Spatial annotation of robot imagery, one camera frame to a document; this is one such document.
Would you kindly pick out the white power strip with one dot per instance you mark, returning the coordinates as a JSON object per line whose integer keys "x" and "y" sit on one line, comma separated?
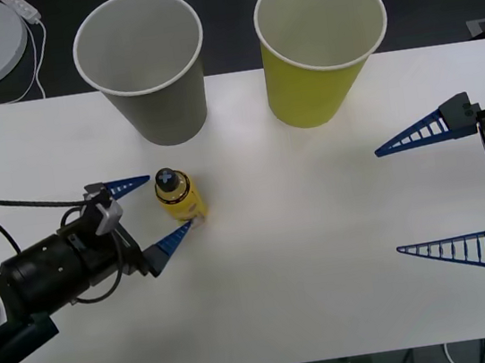
{"x": 24, "y": 7}

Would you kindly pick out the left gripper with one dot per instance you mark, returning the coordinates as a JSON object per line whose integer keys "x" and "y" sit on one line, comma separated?
{"x": 115, "y": 258}

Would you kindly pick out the grey bin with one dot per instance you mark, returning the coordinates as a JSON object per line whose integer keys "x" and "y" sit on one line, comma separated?
{"x": 155, "y": 108}

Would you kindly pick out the yellow bottle with black cap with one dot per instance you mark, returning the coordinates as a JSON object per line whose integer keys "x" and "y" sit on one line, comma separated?
{"x": 182, "y": 199}

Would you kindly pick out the yellow-green bin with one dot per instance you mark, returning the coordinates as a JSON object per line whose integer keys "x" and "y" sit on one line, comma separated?
{"x": 307, "y": 95}

